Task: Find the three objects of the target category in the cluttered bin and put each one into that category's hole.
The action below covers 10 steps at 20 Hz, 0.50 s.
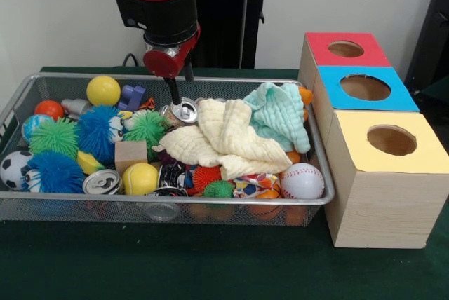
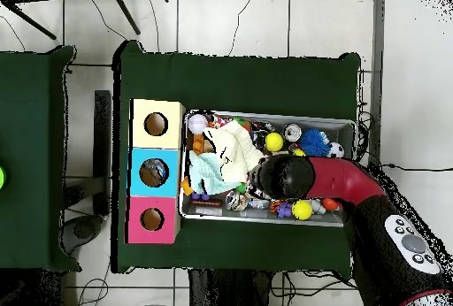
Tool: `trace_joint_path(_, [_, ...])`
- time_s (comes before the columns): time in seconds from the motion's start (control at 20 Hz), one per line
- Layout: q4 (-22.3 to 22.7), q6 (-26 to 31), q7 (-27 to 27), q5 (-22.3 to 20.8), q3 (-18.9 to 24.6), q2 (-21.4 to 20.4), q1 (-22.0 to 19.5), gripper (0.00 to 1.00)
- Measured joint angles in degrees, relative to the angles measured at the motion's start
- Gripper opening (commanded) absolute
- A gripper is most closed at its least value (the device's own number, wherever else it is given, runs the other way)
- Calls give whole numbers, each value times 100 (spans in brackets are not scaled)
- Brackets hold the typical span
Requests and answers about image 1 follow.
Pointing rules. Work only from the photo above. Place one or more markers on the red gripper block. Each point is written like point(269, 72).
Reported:
point(161, 65)

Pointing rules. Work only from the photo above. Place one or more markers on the crushed printed soda can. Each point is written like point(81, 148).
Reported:
point(184, 114)

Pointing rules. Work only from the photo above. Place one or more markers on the cream waffle cloth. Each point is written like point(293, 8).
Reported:
point(228, 131)

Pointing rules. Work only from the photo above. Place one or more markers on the blue spiky googly-eyed ball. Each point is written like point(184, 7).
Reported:
point(56, 174)
point(96, 131)

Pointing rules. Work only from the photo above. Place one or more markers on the mint waffle cloth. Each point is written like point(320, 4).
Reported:
point(280, 114)

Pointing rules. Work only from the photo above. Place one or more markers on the shallow clear mesh bin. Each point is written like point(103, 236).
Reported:
point(140, 212)

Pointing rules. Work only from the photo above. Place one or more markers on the wooden three-hole box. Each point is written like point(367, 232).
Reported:
point(386, 205)

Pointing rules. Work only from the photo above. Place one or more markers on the yellow tennis ball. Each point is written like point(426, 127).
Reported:
point(140, 179)

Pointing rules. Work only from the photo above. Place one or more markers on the silver-top soda can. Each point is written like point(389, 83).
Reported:
point(101, 182)

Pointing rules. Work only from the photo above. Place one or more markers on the red-orange ball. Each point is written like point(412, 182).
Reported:
point(49, 109)

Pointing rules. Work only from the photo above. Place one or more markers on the white baseball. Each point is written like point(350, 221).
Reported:
point(302, 181)

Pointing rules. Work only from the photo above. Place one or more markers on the dark green tablecloth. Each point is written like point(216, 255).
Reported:
point(210, 268)
point(438, 91)

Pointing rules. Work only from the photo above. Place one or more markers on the black-and-white soccer ball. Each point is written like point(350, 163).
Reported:
point(8, 170)

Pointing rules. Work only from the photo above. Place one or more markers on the black floor stand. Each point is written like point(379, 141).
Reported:
point(435, 33)

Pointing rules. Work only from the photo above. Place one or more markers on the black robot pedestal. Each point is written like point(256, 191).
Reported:
point(224, 16)

